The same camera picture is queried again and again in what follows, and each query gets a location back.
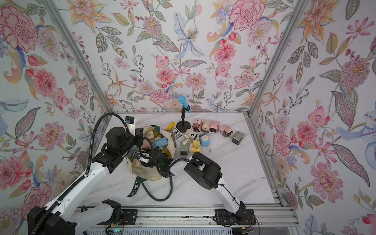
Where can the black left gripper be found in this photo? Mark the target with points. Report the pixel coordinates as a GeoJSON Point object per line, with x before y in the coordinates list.
{"type": "Point", "coordinates": [139, 135]}

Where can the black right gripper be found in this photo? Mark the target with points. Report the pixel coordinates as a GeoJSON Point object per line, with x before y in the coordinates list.
{"type": "Point", "coordinates": [148, 165]}

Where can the cream canvas tote bag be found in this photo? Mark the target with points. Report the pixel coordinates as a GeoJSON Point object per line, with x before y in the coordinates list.
{"type": "Point", "coordinates": [152, 173]}

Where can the blue pencil sharpener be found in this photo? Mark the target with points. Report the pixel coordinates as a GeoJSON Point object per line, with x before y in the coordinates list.
{"type": "Point", "coordinates": [204, 140]}
{"type": "Point", "coordinates": [161, 142]}

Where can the yellow pencil sharpener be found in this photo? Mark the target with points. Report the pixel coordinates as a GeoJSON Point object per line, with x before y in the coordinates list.
{"type": "Point", "coordinates": [153, 134]}
{"type": "Point", "coordinates": [195, 147]}

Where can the light green pencil sharpener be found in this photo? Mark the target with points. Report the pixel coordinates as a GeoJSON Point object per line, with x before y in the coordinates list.
{"type": "Point", "coordinates": [185, 147]}

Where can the dark green pencil sharpener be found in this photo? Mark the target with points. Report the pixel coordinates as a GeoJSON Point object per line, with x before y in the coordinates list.
{"type": "Point", "coordinates": [238, 137]}

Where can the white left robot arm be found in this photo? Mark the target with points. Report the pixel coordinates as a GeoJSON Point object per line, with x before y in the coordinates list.
{"type": "Point", "coordinates": [57, 217]}

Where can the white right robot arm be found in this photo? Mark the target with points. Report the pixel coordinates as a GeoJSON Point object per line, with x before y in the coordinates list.
{"type": "Point", "coordinates": [208, 175]}

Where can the blue playing card box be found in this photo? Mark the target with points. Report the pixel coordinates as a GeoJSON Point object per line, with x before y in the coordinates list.
{"type": "Point", "coordinates": [176, 133]}

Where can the yellow wooden block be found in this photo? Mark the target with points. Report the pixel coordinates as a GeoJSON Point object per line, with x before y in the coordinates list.
{"type": "Point", "coordinates": [170, 126]}

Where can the black microphone stand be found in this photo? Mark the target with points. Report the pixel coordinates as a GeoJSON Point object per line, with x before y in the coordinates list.
{"type": "Point", "coordinates": [183, 125]}

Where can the blue microphone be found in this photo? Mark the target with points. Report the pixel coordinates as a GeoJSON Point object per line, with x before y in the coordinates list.
{"type": "Point", "coordinates": [183, 101]}

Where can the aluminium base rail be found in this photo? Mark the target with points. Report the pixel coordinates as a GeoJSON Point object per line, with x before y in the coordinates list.
{"type": "Point", "coordinates": [191, 206]}

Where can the aluminium corner post right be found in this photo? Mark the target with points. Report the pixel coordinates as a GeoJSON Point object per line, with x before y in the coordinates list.
{"type": "Point", "coordinates": [295, 17]}

